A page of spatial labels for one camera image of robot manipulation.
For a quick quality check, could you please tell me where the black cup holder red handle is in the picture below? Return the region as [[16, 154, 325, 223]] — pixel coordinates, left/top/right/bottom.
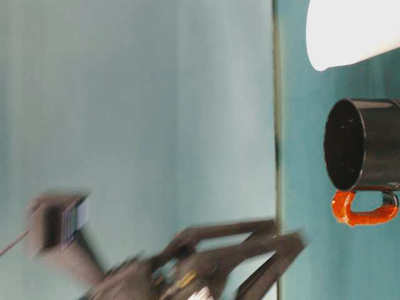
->
[[322, 97, 400, 228]]

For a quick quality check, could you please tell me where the white paper cup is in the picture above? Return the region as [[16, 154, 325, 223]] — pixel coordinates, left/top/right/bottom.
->
[[305, 0, 400, 72]]

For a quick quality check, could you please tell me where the thin wrist camera cable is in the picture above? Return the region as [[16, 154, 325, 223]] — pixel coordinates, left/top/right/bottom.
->
[[0, 229, 34, 256]]

